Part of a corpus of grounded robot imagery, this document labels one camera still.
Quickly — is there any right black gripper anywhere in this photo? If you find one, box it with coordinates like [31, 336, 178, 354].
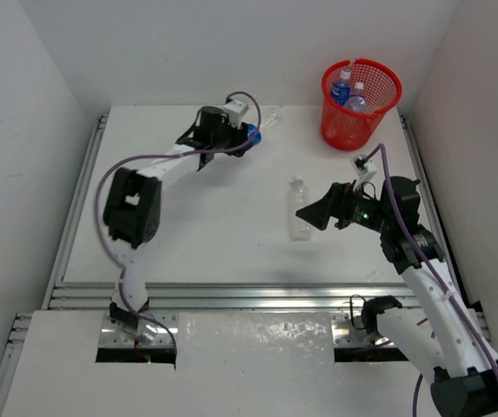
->
[296, 178, 392, 233]

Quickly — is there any clear plastic bottle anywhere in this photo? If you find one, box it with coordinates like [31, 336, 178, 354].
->
[286, 175, 312, 242]

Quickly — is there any blue label bottle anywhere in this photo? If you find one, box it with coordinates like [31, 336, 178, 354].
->
[351, 82, 364, 97]
[329, 67, 352, 107]
[248, 108, 283, 148]

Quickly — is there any clear plastic bottle diagonal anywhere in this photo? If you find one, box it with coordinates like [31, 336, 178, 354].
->
[343, 96, 367, 114]

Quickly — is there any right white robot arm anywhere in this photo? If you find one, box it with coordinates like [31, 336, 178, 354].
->
[295, 176, 498, 416]

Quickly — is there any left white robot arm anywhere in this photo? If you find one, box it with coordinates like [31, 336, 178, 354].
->
[93, 99, 259, 330]

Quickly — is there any red mesh plastic bin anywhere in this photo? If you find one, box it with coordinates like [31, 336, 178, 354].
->
[321, 58, 402, 151]

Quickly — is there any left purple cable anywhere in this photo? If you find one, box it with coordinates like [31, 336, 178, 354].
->
[94, 90, 262, 361]

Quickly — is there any purple cable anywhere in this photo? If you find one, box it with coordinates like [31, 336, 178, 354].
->
[94, 90, 262, 361]
[363, 143, 498, 417]

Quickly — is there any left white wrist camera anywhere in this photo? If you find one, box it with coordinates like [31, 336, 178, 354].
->
[222, 100, 249, 127]

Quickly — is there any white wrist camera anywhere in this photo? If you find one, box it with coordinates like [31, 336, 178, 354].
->
[351, 155, 377, 189]
[222, 100, 249, 127]

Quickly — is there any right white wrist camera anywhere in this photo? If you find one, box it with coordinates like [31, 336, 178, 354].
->
[351, 155, 377, 189]

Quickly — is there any aluminium front rail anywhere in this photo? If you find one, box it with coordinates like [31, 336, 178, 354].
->
[43, 283, 419, 311]

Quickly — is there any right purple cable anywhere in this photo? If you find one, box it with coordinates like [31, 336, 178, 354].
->
[363, 143, 498, 417]

